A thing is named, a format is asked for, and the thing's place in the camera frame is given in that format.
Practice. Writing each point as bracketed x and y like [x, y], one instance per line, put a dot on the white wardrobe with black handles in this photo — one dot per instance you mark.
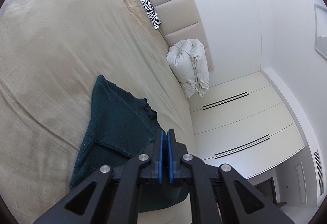
[244, 123]

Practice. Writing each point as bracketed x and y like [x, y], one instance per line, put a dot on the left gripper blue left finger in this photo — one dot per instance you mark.
[155, 151]

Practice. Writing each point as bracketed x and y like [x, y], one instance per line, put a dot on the folded white duvet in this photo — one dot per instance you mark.
[187, 60]

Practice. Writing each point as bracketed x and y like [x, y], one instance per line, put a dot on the beige padded headboard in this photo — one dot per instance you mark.
[180, 20]

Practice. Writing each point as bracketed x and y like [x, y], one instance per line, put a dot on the zebra print pillow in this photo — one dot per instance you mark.
[151, 13]

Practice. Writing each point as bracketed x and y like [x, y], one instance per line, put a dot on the dark teal knit sweater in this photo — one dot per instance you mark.
[120, 126]

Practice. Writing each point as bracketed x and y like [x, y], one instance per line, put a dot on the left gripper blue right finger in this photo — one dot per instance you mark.
[175, 152]

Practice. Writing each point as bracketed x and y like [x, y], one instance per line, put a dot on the beige bed with sheet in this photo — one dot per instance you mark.
[52, 52]

